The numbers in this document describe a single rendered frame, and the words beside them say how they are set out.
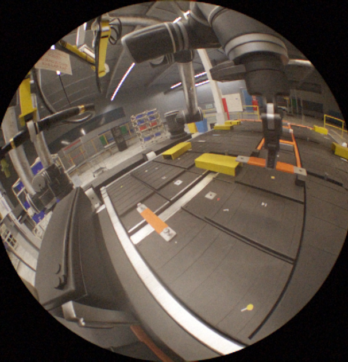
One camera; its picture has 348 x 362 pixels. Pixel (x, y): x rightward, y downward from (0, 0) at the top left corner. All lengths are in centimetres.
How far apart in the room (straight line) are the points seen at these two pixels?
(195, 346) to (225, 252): 17
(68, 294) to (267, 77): 36
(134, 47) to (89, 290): 46
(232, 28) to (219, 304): 36
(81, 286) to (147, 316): 11
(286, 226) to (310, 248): 7
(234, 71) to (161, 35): 21
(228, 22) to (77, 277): 38
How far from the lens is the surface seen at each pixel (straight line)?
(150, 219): 29
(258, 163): 24
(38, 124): 56
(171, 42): 35
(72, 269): 19
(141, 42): 35
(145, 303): 23
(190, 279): 20
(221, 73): 22
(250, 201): 28
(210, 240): 22
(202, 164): 43
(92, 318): 17
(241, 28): 20
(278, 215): 27
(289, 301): 22
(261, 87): 19
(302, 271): 23
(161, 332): 23
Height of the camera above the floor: 120
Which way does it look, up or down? 30 degrees down
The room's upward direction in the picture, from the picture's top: 19 degrees counter-clockwise
